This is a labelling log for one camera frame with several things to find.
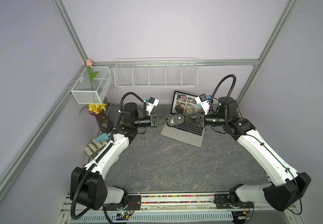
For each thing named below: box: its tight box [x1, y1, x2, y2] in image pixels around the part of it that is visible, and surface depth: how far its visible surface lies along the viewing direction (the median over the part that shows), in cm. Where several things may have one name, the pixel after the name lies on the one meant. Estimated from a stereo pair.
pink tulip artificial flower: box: [85, 58, 99, 91], surface depth 92 cm
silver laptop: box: [160, 90, 206, 148], surface depth 104 cm
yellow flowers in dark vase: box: [86, 103, 114, 133], surface depth 89 cm
